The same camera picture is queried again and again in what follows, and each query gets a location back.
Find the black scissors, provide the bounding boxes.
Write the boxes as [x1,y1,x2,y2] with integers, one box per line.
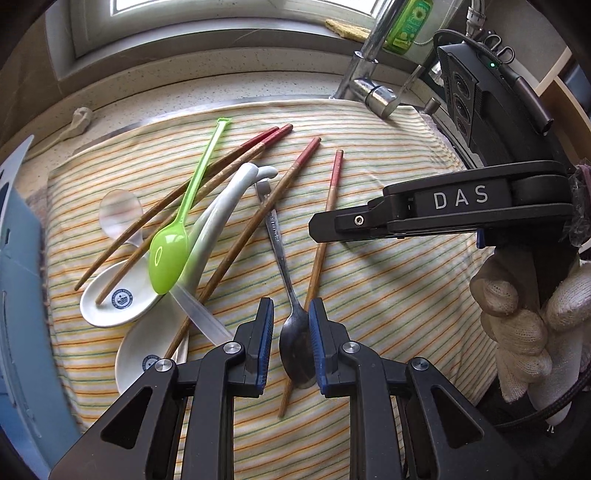
[485,32,515,63]

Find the red-tipped wooden chopstick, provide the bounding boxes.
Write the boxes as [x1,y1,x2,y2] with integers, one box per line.
[278,149,345,420]
[74,126,281,292]
[163,136,322,361]
[95,123,294,305]

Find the striped cloth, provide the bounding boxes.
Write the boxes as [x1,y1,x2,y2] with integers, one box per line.
[44,99,504,480]

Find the blue plastic utensil holder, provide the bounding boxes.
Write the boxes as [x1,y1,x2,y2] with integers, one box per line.
[0,134,95,480]

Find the clear plastic spoon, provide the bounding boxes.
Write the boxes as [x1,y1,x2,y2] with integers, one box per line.
[98,189,234,344]

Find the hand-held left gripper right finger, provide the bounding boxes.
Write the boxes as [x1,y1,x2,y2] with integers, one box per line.
[308,298,513,480]

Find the white ceramic spoon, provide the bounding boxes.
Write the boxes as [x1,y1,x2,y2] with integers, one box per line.
[115,165,280,397]
[79,161,259,328]

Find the metal spoon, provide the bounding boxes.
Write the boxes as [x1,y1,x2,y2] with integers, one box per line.
[255,181,319,389]

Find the white window frame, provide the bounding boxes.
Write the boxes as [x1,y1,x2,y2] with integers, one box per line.
[44,0,386,84]

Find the crinkled plastic wrap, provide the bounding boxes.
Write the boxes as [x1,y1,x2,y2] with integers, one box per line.
[566,164,591,247]

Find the yellow sponge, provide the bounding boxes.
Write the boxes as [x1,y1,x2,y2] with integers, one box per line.
[324,17,372,41]

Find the black braided cable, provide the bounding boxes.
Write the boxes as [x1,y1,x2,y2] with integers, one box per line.
[496,364,591,430]

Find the chrome faucet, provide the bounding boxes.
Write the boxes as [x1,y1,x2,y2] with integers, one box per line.
[330,0,426,120]

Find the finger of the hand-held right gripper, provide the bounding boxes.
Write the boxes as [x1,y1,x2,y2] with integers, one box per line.
[308,196,398,244]

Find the green plastic spoon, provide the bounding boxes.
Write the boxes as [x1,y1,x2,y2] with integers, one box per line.
[148,117,232,296]

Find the person's right hand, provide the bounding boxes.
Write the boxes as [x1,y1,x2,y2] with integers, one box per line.
[470,251,591,416]

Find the white power cable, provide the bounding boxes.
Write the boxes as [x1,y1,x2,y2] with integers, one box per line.
[23,107,93,160]

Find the green dish soap bottle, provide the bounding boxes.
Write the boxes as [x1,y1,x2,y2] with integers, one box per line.
[384,0,435,54]

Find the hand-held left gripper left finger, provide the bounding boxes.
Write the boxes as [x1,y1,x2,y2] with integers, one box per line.
[48,298,275,480]

